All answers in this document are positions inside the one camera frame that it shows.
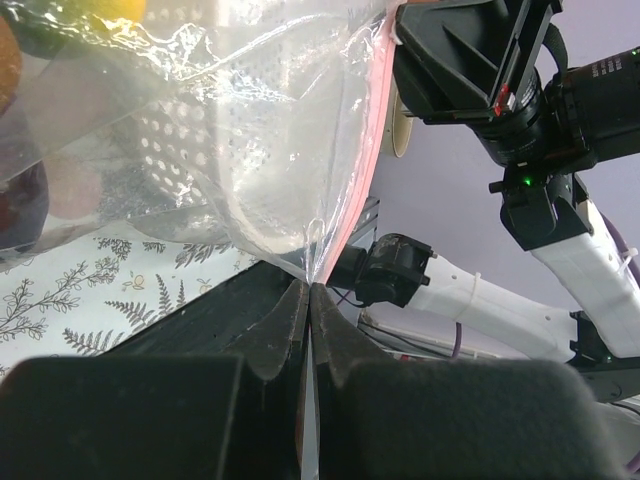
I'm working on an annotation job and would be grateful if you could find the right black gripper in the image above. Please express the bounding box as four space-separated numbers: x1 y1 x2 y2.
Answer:
394 1 639 168

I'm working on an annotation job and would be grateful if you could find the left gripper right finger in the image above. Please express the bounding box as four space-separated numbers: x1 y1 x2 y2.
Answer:
309 284 625 479

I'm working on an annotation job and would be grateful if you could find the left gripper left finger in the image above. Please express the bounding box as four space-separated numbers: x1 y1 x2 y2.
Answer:
1 281 308 479

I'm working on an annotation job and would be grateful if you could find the clear zip top bag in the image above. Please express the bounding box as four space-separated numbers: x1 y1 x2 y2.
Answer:
1 1 398 283

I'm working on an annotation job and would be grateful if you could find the yellow fruit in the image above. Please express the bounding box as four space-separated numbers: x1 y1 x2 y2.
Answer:
111 0 147 22

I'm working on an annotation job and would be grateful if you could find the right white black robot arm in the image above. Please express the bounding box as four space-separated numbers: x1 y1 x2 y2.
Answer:
329 1 639 402

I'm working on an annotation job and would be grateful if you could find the beige ceramic bowl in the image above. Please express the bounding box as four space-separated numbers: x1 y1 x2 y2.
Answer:
381 90 413 158

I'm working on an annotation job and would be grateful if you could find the floral tablecloth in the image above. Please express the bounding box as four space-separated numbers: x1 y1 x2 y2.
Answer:
1 237 257 375

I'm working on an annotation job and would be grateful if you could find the white perforated plastic basket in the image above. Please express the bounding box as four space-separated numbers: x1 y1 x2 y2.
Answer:
124 0 351 251

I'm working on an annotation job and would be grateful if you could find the aluminium frame rail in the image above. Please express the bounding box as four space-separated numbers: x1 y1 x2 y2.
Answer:
347 196 380 249

